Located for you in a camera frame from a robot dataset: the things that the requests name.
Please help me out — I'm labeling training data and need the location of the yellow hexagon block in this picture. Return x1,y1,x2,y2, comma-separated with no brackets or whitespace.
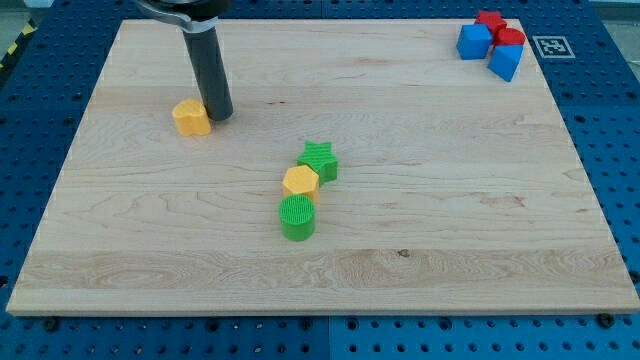
282,165,320,203

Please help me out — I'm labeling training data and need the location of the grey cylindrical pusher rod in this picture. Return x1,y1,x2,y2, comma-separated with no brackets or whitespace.
183,27,234,121

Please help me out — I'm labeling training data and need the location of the light wooden board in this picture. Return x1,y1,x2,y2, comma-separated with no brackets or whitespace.
7,20,639,316

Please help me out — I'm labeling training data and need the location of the red half-round block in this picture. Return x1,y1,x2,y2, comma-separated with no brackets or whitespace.
493,27,526,46

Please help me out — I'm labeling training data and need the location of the yellow heart block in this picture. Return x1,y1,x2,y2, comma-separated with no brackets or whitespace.
172,98,212,136

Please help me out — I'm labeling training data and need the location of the black robot arm end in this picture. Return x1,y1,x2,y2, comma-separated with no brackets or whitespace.
133,0,232,33

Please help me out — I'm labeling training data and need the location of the green cylinder block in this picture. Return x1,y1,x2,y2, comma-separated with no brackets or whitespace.
279,194,315,242

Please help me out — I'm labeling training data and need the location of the blue wedge block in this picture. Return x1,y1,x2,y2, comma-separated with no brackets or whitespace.
488,45,524,82

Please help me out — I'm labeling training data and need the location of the red star block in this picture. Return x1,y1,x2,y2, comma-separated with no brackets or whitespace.
474,10,508,35

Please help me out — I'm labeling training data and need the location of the blue cube block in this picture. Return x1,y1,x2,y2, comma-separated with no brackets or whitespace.
456,24,493,60

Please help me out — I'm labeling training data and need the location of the green star block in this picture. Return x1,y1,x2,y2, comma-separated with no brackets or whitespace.
297,141,338,186

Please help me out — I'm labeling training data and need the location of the white fiducial marker tag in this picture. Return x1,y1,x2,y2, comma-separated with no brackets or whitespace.
533,35,575,59

